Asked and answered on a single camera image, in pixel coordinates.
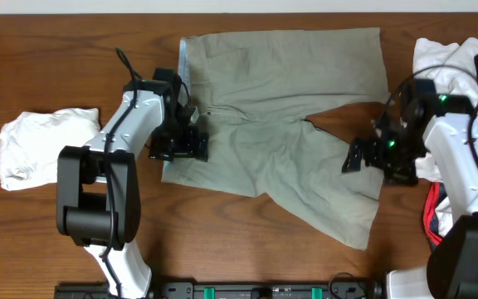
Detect khaki green shorts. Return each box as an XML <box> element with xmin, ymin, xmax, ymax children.
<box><xmin>162</xmin><ymin>27</ymin><xmax>388</xmax><ymax>250</ymax></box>

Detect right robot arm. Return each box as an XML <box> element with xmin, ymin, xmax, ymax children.
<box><xmin>342</xmin><ymin>79</ymin><xmax>478</xmax><ymax>298</ymax></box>

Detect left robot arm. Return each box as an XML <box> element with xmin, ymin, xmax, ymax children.
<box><xmin>54</xmin><ymin>68</ymin><xmax>208</xmax><ymax>298</ymax></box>

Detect red and navy garment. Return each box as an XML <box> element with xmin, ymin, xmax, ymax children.
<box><xmin>422</xmin><ymin>182</ymin><xmax>446</xmax><ymax>251</ymax></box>

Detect crumpled white shirt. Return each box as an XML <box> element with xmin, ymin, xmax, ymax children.
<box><xmin>412</xmin><ymin>37</ymin><xmax>478</xmax><ymax>238</ymax></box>

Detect folded white cloth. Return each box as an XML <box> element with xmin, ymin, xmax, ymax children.
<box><xmin>0</xmin><ymin>108</ymin><xmax>100</xmax><ymax>191</ymax></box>

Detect black mounting rail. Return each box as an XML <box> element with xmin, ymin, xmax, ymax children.
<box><xmin>53</xmin><ymin>277</ymin><xmax>387</xmax><ymax>299</ymax></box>

